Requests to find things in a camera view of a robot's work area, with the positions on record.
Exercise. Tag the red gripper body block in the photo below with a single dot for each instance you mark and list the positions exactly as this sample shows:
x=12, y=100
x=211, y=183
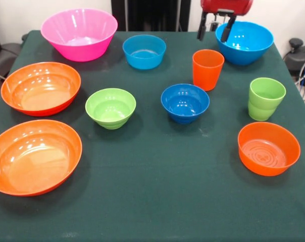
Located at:
x=225, y=6

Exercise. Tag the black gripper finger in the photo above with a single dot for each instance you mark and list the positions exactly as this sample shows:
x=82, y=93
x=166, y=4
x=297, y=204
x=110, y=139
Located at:
x=225, y=34
x=201, y=32

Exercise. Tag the orange cup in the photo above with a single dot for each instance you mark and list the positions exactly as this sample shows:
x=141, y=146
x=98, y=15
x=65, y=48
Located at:
x=206, y=75

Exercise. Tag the small light blue bowl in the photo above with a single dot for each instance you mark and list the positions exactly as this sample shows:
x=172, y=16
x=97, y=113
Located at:
x=142, y=60

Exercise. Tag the dark blue bowl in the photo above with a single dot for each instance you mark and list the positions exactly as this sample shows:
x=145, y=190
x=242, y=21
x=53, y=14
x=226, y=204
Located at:
x=185, y=111

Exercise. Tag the large pink bowl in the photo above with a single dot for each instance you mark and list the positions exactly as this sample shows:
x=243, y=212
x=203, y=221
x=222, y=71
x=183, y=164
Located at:
x=79, y=50

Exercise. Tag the large light blue bowl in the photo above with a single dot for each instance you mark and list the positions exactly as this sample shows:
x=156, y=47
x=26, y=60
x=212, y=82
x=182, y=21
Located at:
x=243, y=55

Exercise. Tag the dark grey floor base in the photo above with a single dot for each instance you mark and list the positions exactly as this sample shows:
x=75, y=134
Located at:
x=6, y=55
x=301, y=58

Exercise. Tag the green cup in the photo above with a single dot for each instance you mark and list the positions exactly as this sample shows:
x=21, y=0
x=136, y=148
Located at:
x=263, y=108

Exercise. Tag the green bowl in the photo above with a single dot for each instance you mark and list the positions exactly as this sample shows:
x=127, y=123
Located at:
x=109, y=118

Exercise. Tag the dark green tablecloth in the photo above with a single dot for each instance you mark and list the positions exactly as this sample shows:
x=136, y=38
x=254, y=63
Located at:
x=152, y=164

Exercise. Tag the small orange bowl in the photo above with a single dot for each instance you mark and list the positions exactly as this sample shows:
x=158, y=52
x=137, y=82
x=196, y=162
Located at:
x=268, y=171

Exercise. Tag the large orange bowl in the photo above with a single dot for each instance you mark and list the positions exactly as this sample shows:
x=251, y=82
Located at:
x=41, y=100
x=28, y=164

